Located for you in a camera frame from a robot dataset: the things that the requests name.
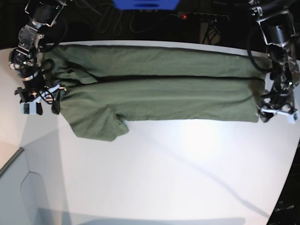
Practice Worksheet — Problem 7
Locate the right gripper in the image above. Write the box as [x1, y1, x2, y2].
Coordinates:
[14, 84, 67, 115]

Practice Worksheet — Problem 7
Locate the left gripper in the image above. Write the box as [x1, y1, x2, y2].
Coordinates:
[256, 90, 298, 123]

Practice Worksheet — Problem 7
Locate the green t-shirt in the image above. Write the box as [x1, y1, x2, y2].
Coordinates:
[42, 45, 265, 142]

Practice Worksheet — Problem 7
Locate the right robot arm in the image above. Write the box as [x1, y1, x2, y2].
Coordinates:
[9, 0, 66, 115]

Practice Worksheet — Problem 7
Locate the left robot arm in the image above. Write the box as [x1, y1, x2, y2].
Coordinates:
[247, 0, 300, 124]

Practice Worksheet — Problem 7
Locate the blue box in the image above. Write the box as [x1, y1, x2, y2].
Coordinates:
[113, 0, 180, 10]

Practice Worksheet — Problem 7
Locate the black power strip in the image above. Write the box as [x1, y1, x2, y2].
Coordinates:
[177, 12, 230, 23]

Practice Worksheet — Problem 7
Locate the grey cable loop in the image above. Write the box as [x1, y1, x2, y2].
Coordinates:
[97, 4, 125, 37]

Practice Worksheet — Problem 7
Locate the yellow cable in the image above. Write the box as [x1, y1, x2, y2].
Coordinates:
[129, 11, 153, 33]

